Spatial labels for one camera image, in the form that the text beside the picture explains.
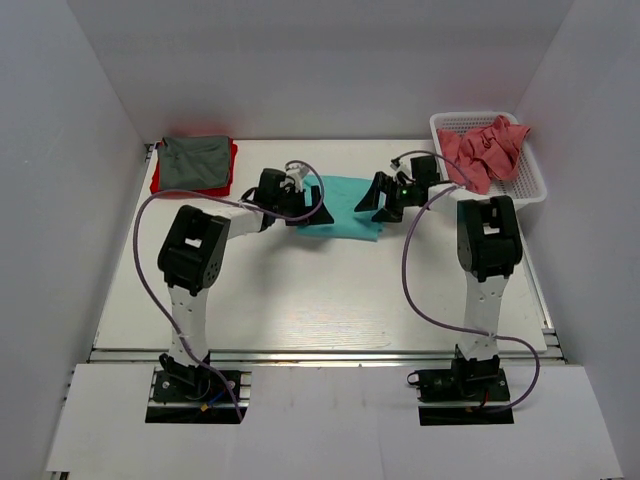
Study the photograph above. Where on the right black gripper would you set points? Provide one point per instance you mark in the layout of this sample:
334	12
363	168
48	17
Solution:
390	213

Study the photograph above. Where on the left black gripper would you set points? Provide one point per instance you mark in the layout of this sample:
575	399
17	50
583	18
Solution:
320	217

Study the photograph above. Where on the teal t shirt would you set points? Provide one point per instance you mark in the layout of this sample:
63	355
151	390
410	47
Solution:
342	194

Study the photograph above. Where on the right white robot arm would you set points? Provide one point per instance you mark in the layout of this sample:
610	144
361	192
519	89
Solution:
488	248

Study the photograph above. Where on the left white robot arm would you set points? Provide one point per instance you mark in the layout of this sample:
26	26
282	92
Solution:
191	258

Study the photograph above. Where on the crumpled pink t shirt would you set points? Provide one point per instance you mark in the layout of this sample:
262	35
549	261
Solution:
483	154

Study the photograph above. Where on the folded grey t shirt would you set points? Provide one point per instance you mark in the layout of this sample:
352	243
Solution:
194	163

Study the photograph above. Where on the white plastic basket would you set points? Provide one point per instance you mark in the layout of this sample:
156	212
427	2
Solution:
529	186

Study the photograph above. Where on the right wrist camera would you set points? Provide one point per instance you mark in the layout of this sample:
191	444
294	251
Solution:
402	172

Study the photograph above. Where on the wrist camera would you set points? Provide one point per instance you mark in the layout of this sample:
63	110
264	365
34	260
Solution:
402	172
295	172

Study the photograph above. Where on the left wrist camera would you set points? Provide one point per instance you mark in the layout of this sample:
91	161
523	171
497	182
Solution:
295	172

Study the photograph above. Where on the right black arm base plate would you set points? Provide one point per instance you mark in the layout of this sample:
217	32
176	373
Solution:
442	402

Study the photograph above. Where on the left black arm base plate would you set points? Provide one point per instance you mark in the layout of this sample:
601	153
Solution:
188	395

